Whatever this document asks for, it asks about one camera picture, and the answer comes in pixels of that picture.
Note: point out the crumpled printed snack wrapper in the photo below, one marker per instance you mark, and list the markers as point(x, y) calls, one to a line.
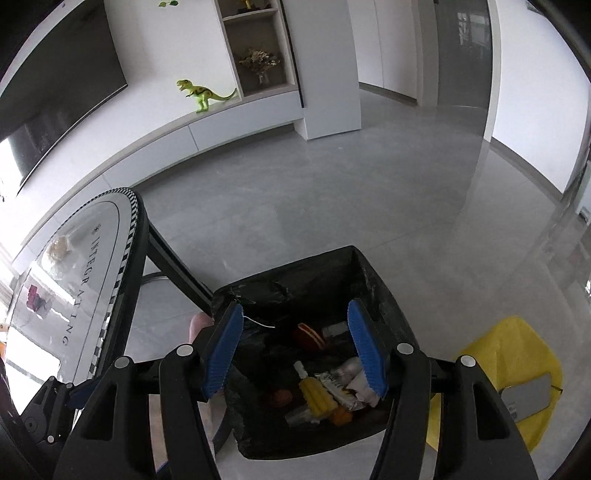
point(339, 385)

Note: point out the yellow chair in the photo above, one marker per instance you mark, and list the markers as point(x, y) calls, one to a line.
point(508, 350)

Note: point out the bin with black bag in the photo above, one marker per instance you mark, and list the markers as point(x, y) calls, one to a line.
point(286, 286)

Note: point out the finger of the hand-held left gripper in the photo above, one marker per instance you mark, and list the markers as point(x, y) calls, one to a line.
point(83, 392)

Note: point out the black table frame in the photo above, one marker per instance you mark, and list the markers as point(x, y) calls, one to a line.
point(175, 263)

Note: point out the green leaves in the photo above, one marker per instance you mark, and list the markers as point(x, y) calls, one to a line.
point(168, 2)

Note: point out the pink stool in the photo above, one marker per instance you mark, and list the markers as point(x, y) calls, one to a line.
point(198, 325)

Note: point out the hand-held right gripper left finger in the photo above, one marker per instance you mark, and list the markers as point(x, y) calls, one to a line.
point(226, 350)

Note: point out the white shelf unit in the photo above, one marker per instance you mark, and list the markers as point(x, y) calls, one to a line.
point(291, 55)

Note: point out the orange ribbed cap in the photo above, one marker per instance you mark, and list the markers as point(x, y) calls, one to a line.
point(280, 398)

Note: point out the yellow corn-shaped sponge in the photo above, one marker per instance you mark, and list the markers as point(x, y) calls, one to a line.
point(317, 397)

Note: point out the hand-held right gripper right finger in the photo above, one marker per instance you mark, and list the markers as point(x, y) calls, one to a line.
point(367, 350)

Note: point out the small white bottle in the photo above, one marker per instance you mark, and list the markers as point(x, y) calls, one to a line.
point(300, 369)

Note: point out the small clear plastic bottle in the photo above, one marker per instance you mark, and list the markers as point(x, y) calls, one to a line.
point(334, 329)

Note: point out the crumpled clear plastic bag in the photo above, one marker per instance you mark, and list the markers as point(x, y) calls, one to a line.
point(60, 248)

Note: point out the green toy dinosaur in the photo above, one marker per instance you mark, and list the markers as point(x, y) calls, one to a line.
point(203, 94)

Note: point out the grey flat pouch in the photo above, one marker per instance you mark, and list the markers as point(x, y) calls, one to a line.
point(526, 397)

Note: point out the dried flower bouquet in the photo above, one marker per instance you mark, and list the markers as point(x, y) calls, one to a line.
point(258, 62)

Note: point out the small pink box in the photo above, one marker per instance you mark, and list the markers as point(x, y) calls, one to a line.
point(34, 296)

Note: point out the black wall television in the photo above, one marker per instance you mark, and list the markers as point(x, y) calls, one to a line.
point(55, 101)

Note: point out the low white cabinet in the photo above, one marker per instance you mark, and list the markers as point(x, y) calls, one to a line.
point(161, 138)

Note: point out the dark grey door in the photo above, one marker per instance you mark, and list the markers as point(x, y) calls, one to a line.
point(461, 50)

